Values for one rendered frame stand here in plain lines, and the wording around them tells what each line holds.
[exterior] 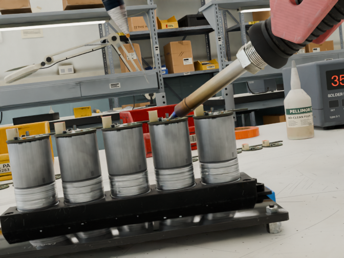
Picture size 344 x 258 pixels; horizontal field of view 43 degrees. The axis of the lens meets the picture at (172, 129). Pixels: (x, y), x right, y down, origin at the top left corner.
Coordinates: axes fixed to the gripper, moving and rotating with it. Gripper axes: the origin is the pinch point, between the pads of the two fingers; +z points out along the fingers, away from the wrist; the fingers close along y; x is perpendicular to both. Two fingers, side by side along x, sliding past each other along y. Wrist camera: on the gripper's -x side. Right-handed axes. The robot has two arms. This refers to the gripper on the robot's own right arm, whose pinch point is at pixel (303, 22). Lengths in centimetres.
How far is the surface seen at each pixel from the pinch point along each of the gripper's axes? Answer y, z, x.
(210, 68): -351, 97, -229
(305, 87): -41.8, 11.5, -14.1
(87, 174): 3.6, 11.5, -7.7
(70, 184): 4.4, 12.2, -8.2
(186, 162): -0.5, 9.6, -4.1
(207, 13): -219, 29, -158
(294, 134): -32.2, 15.5, -9.7
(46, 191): 5.3, 13.0, -9.1
